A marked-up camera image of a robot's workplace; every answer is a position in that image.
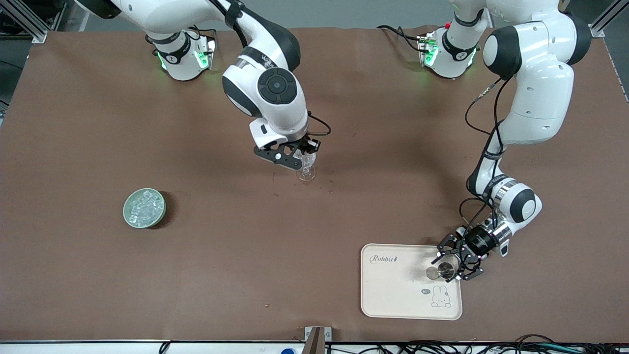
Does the metal jigger cup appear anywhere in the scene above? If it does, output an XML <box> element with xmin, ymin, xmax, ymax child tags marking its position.
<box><xmin>425</xmin><ymin>262</ymin><xmax>455</xmax><ymax>281</ymax></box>

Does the clear wine glass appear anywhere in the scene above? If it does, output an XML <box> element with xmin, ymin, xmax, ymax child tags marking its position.
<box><xmin>294</xmin><ymin>151</ymin><xmax>317</xmax><ymax>182</ymax></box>

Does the clear ice cubes pile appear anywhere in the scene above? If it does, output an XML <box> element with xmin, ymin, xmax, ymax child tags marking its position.
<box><xmin>129</xmin><ymin>191</ymin><xmax>164</xmax><ymax>228</ymax></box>

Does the cream rabbit print tray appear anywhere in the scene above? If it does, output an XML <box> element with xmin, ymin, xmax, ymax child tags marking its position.
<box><xmin>360</xmin><ymin>243</ymin><xmax>463</xmax><ymax>321</ymax></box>

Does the brown table cloth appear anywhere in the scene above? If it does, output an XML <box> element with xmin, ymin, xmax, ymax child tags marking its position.
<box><xmin>0</xmin><ymin>25</ymin><xmax>629</xmax><ymax>343</ymax></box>

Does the green lit base connector panel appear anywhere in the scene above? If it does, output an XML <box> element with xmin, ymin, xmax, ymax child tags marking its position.
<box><xmin>418</xmin><ymin>32</ymin><xmax>438</xmax><ymax>67</ymax></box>

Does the green round bowl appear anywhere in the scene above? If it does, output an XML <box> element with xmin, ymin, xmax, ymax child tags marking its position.
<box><xmin>122</xmin><ymin>188</ymin><xmax>167</xmax><ymax>230</ymax></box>

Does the black cable tangle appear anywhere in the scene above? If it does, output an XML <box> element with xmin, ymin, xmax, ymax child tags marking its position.
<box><xmin>324</xmin><ymin>334</ymin><xmax>629</xmax><ymax>354</ymax></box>

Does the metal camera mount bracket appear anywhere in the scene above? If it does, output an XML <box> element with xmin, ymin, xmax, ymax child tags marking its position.
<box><xmin>305</xmin><ymin>326</ymin><xmax>332</xmax><ymax>354</ymax></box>

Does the aluminium frame profile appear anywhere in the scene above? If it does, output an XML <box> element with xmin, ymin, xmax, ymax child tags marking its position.
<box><xmin>0</xmin><ymin>0</ymin><xmax>67</xmax><ymax>44</ymax></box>
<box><xmin>590</xmin><ymin>0</ymin><xmax>629</xmax><ymax>38</ymax></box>

